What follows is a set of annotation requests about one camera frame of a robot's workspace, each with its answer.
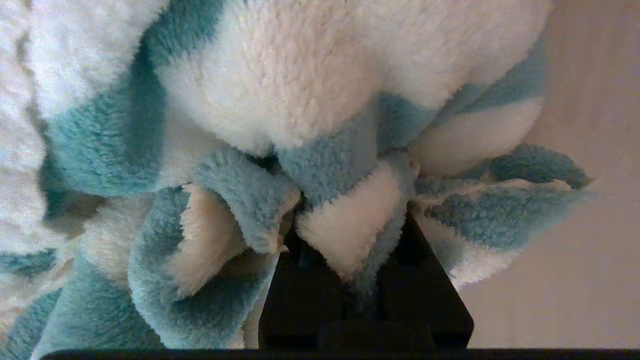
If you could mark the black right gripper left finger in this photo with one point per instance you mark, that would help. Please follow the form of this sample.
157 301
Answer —
300 310

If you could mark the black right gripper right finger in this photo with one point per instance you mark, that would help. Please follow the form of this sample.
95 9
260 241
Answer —
425 300

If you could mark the striped green white towel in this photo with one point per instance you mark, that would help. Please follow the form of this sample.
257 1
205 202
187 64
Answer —
300 100

